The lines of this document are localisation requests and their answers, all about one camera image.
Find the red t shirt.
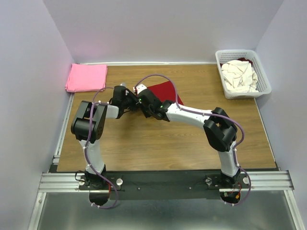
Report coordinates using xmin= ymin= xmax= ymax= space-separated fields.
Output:
xmin=147 ymin=81 xmax=176 ymax=102

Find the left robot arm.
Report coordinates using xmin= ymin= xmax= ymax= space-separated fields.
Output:
xmin=71 ymin=84 xmax=138 ymax=189

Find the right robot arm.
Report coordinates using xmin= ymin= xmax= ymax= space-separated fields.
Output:
xmin=133 ymin=84 xmax=239 ymax=188

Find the folded pink t shirt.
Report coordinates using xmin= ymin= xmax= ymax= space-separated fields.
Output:
xmin=65 ymin=64 xmax=107 ymax=93

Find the cream white t shirt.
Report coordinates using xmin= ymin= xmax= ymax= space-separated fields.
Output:
xmin=220 ymin=60 xmax=259 ymax=93

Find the dark red shirt in basket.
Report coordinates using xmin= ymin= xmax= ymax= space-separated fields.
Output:
xmin=237 ymin=57 xmax=253 ymax=66

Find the white plastic basket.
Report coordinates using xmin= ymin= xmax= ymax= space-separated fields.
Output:
xmin=215 ymin=49 xmax=272 ymax=99

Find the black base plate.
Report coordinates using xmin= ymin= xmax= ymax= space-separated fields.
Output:
xmin=75 ymin=170 xmax=250 ymax=201

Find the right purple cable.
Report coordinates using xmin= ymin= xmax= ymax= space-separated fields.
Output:
xmin=133 ymin=73 xmax=252 ymax=207

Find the aluminium frame rail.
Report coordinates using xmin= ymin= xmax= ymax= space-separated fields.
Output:
xmin=27 ymin=93 xmax=298 ymax=230

